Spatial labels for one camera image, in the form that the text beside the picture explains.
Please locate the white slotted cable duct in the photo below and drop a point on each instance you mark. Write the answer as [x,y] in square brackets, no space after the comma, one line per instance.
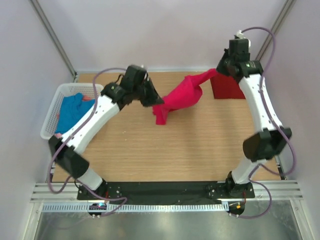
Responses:
[99,207]

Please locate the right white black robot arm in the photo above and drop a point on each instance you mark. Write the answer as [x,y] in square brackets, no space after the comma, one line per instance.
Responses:
[269,138]

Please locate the aluminium frame post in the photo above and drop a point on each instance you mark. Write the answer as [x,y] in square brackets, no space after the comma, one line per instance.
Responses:
[275,28]
[54,38]

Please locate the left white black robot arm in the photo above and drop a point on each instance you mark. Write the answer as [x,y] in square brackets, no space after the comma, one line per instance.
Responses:
[67,150]

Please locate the aluminium front rail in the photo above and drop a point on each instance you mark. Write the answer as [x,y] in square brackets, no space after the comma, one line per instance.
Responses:
[279,189]

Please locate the folded dark red t shirt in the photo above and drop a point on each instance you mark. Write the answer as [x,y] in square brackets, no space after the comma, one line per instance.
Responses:
[225,87]

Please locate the blue t shirt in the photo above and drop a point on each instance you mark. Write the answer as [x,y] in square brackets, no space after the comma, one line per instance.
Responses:
[72,112]

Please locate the magenta pink t shirt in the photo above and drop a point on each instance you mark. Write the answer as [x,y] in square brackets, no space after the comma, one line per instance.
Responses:
[186,94]

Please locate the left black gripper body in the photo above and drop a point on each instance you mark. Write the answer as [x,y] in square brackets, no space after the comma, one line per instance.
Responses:
[136,90]

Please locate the right aluminium frame post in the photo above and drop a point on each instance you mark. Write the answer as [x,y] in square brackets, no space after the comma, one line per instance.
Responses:
[275,28]

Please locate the left aluminium frame post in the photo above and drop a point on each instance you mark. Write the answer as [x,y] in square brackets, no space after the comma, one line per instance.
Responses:
[54,38]

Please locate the white perforated plastic basket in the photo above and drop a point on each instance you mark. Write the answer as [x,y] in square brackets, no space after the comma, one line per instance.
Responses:
[64,90]

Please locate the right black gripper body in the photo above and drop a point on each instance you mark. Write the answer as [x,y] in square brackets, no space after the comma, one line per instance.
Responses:
[223,65]

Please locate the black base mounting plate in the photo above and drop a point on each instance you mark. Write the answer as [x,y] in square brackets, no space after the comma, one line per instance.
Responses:
[177,192]

